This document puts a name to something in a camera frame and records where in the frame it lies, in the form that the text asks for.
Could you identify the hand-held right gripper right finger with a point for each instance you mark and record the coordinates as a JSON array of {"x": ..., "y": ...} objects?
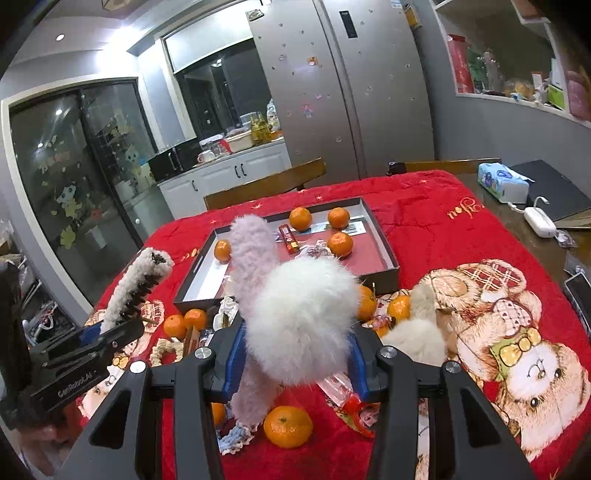
[{"x": 364, "y": 369}]

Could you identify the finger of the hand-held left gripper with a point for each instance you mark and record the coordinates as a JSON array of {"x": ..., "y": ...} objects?
[
  {"x": 92, "y": 333},
  {"x": 124, "y": 334}
]

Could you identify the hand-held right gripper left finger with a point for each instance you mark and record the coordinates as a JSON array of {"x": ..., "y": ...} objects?
[{"x": 233, "y": 364}]

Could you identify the cream scrunchie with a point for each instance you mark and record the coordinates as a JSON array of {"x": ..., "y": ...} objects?
[{"x": 162, "y": 351}]

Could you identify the white fluffy claw clip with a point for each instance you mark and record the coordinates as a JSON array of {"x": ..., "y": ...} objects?
[{"x": 134, "y": 281}]

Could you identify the beige fluffy hair clip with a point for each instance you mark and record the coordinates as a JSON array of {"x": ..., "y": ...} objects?
[{"x": 415, "y": 332}]

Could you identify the pink fluffy pompom hair clip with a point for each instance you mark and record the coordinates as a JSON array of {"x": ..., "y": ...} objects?
[{"x": 295, "y": 318}]

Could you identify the black shallow box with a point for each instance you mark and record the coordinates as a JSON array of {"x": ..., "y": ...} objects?
[{"x": 369, "y": 258}]

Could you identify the person's left hand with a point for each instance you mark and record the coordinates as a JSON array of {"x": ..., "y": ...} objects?
[{"x": 53, "y": 436}]

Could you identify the clear plastic packet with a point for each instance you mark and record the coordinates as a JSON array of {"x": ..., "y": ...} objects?
[{"x": 346, "y": 397}]

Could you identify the orange mandarin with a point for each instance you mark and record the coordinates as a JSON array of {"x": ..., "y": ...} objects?
[
  {"x": 399, "y": 307},
  {"x": 338, "y": 218},
  {"x": 222, "y": 250},
  {"x": 175, "y": 326},
  {"x": 288, "y": 427},
  {"x": 300, "y": 218},
  {"x": 340, "y": 244},
  {"x": 195, "y": 318},
  {"x": 368, "y": 302},
  {"x": 218, "y": 413}
]

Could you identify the blue white knitted scrunchie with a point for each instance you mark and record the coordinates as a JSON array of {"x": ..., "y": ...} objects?
[{"x": 236, "y": 436}]

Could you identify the pink scrunchie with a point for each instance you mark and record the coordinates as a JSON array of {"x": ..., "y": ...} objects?
[{"x": 316, "y": 250}]

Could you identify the red orange packet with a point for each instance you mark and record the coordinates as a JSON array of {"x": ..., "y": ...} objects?
[{"x": 288, "y": 238}]

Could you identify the glass sliding door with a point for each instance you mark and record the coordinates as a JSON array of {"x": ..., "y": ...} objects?
[{"x": 78, "y": 194}]

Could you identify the silver foil card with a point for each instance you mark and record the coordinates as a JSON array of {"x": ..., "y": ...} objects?
[{"x": 355, "y": 228}]

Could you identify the red printed blanket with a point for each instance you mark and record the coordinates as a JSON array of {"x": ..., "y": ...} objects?
[{"x": 438, "y": 221}]

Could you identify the black microwave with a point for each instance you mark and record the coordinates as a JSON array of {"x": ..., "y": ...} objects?
[{"x": 173, "y": 161}]

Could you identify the wooden chair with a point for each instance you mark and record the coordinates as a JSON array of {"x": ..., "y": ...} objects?
[
  {"x": 452, "y": 165},
  {"x": 263, "y": 184}
]

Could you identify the white kitchen cabinet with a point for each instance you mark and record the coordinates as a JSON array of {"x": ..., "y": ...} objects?
[{"x": 221, "y": 180}]

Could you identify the white mug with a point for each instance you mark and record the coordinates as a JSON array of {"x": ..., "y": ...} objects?
[{"x": 206, "y": 156}]

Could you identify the white basin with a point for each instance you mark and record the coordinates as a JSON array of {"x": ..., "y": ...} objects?
[{"x": 240, "y": 142}]

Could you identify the dark flat object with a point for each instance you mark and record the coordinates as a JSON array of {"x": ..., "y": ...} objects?
[{"x": 579, "y": 295}]

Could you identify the white charger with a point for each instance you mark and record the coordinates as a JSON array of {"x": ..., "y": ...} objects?
[{"x": 540, "y": 221}]

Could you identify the blue tissue pack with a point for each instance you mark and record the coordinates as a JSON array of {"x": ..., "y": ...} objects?
[{"x": 501, "y": 182}]

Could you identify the yellow oil bottle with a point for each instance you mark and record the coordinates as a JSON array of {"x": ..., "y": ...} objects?
[
  {"x": 255, "y": 129},
  {"x": 264, "y": 128}
]

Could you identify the black laptop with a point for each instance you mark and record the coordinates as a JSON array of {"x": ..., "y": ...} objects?
[{"x": 554, "y": 189}]

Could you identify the silver refrigerator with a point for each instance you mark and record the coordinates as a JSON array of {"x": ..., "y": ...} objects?
[{"x": 346, "y": 92}]

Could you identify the red gift box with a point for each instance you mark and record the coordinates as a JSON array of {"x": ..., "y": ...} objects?
[{"x": 461, "y": 64}]

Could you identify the pink pouch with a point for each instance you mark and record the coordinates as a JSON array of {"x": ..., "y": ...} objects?
[{"x": 579, "y": 94}]

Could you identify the white wall shelf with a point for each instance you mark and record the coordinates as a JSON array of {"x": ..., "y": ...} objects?
[{"x": 508, "y": 99}]

